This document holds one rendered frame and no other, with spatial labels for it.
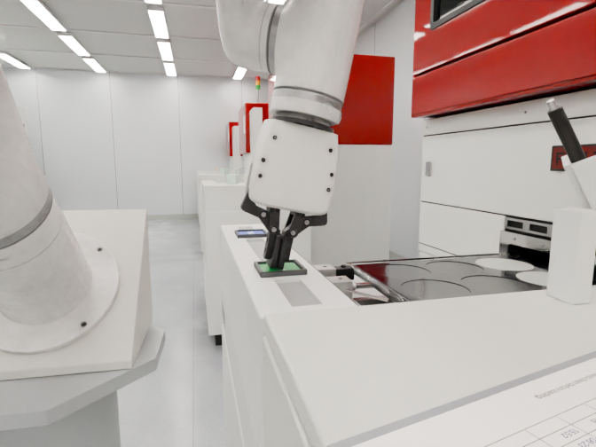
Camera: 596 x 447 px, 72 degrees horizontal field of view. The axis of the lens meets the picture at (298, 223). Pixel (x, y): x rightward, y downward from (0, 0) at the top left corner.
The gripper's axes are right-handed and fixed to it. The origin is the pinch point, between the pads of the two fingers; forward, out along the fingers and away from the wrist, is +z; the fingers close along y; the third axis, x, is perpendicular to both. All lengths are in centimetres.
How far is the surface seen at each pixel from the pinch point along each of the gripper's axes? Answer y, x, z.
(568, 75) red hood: -47, -12, -36
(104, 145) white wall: 175, -796, -8
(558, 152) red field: -54, -17, -24
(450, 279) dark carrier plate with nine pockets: -32.0, -9.7, 2.0
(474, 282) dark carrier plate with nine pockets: -35.0, -7.7, 1.4
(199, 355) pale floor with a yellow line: -10, -183, 99
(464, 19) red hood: -43, -42, -54
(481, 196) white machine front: -56, -38, -14
